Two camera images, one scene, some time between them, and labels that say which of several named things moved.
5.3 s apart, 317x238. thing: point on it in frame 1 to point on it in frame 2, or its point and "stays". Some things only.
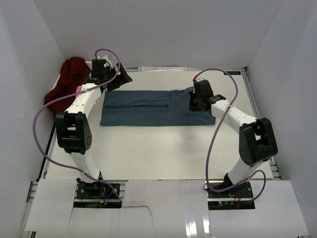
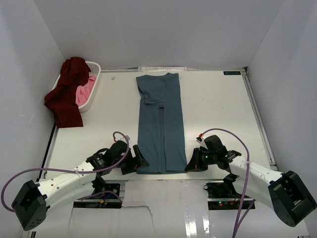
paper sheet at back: x=162 y=69 stays
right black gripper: x=192 y=107 to x=195 y=163
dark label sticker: x=234 y=73 stays
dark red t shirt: x=72 y=74 stays
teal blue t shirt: x=151 y=107 to x=160 y=126
